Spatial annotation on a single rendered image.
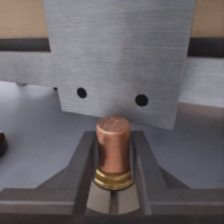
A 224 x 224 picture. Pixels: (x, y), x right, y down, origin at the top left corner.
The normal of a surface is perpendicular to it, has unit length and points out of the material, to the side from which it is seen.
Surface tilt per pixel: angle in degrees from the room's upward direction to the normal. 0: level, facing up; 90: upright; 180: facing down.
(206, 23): 90
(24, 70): 90
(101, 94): 90
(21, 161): 180
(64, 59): 90
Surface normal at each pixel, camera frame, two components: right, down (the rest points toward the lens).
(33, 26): -0.36, 0.43
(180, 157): -0.02, -0.89
